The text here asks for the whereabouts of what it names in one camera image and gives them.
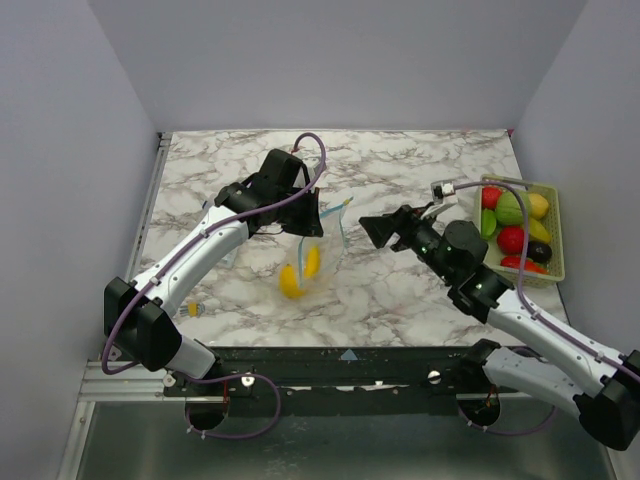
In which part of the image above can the red toy tomato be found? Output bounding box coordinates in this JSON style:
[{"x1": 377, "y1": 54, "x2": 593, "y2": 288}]
[{"x1": 496, "y1": 226, "x2": 528, "y2": 255}]

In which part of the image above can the small yellow connector sticker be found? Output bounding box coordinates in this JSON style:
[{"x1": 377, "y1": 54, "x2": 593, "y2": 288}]
[{"x1": 179, "y1": 302, "x2": 206, "y2": 318}]

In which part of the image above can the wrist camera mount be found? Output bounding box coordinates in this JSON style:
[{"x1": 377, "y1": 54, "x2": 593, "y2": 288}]
[
  {"x1": 304, "y1": 158, "x2": 322, "y2": 178},
  {"x1": 421, "y1": 180, "x2": 458, "y2": 219}
]

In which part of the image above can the yellow toy banana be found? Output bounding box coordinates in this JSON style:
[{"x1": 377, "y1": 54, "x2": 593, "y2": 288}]
[{"x1": 303, "y1": 246, "x2": 321, "y2": 279}]

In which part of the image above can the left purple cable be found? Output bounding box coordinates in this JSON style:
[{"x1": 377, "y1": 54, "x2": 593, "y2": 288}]
[{"x1": 100, "y1": 132, "x2": 328, "y2": 441}]

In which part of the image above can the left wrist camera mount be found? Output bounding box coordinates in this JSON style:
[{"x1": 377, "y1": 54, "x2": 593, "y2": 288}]
[{"x1": 304, "y1": 158, "x2": 322, "y2": 178}]

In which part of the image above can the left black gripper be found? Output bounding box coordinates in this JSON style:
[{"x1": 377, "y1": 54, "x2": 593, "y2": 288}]
[{"x1": 275, "y1": 185, "x2": 325, "y2": 238}]

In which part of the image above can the yellow toy starfruit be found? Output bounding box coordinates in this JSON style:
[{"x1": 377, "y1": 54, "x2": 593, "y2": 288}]
[{"x1": 528, "y1": 217, "x2": 552, "y2": 244}]

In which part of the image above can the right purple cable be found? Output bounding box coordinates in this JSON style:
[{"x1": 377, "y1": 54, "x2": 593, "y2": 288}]
[{"x1": 449, "y1": 180, "x2": 640, "y2": 436}]

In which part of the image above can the dark purple toy eggplant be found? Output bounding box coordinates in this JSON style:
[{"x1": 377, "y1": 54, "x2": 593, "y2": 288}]
[{"x1": 527, "y1": 241, "x2": 553, "y2": 264}]

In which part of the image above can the purple cable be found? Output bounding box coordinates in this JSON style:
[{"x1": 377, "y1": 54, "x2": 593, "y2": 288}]
[
  {"x1": 449, "y1": 180, "x2": 640, "y2": 436},
  {"x1": 100, "y1": 132, "x2": 328, "y2": 441}
]

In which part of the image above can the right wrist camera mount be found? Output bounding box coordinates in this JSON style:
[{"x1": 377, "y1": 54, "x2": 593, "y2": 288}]
[{"x1": 421, "y1": 180, "x2": 458, "y2": 219}]

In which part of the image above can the red toy chili pepper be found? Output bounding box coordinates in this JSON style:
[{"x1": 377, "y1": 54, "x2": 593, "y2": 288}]
[{"x1": 500, "y1": 254, "x2": 550, "y2": 275}]

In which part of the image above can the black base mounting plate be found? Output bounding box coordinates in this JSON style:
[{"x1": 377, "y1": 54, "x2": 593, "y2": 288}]
[{"x1": 164, "y1": 340, "x2": 494, "y2": 417}]

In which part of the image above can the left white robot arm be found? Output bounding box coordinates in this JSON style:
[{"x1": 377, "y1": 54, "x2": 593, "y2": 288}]
[{"x1": 104, "y1": 149, "x2": 323, "y2": 395}]

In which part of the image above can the green toy pepper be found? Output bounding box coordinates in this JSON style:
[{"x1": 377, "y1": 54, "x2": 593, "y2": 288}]
[{"x1": 480, "y1": 209, "x2": 498, "y2": 240}]

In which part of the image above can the red toy strawberry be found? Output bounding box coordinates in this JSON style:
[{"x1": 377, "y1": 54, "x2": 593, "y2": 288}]
[{"x1": 481, "y1": 186, "x2": 504, "y2": 210}]

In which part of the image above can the beige plastic basket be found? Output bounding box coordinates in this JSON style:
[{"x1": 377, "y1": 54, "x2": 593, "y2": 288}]
[{"x1": 474, "y1": 175, "x2": 565, "y2": 288}]

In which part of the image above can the clear zip top bag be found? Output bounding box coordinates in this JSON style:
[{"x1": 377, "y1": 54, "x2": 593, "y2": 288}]
[{"x1": 278, "y1": 196, "x2": 354, "y2": 299}]

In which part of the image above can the green toy cabbage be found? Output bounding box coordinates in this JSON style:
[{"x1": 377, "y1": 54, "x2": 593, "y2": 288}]
[{"x1": 494, "y1": 191, "x2": 531, "y2": 226}]

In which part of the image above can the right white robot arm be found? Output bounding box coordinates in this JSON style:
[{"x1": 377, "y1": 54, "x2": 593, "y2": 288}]
[{"x1": 359, "y1": 205, "x2": 639, "y2": 451}]

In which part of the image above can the yellow toy lemon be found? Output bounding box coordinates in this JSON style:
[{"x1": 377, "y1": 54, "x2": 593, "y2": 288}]
[
  {"x1": 528, "y1": 192, "x2": 550, "y2": 220},
  {"x1": 278, "y1": 264, "x2": 306, "y2": 299}
]

